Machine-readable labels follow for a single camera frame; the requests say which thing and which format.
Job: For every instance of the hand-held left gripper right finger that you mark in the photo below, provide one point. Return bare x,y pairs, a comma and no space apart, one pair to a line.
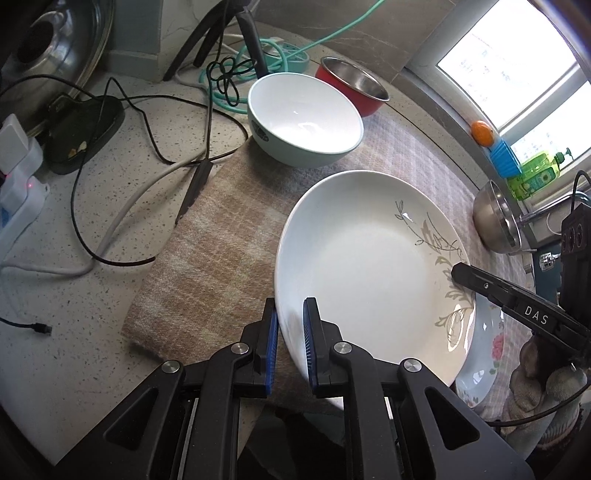
308,350

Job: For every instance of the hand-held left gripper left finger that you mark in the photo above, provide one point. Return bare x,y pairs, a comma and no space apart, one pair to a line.
272,350

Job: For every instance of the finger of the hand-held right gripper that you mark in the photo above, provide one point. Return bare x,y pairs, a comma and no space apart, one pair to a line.
508,295

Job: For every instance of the plain steel bowl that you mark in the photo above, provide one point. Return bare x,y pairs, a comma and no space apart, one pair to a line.
489,217

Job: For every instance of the white plate leaf print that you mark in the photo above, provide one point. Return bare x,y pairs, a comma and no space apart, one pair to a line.
369,258

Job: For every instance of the white bowl teal outside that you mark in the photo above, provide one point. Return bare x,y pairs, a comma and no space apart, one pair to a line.
300,110

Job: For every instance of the dark utensil holder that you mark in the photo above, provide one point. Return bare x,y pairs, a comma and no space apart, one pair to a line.
545,277

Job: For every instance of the blue floral plate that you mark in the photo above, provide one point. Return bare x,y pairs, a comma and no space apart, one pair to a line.
485,341

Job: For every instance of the chrome faucet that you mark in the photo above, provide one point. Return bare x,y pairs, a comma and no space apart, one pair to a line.
545,211

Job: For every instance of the green dish soap bottle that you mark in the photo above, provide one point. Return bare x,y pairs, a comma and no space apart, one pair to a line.
535,177

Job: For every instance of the plaid beige cloth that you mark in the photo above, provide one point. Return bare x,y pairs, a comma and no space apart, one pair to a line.
221,258

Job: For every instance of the blue ribbed cup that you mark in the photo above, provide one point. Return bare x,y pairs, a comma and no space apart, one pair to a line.
505,159

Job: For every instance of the orange fruit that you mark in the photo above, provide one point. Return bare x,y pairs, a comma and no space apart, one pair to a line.
482,133

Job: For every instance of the window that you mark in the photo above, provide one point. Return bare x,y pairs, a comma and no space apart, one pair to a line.
508,60

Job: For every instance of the red steel bowl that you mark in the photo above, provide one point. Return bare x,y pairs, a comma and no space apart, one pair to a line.
364,105

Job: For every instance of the white power strip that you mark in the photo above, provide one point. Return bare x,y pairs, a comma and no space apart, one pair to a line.
18,207

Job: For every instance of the black charger base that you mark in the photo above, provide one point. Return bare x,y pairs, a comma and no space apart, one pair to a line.
87,124

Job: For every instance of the teal round power strip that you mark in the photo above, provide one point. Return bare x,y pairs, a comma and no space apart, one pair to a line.
295,57

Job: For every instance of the white power adapter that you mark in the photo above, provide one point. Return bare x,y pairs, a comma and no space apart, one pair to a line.
18,147

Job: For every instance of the steel pot lid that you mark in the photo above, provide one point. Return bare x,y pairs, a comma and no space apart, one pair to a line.
69,50

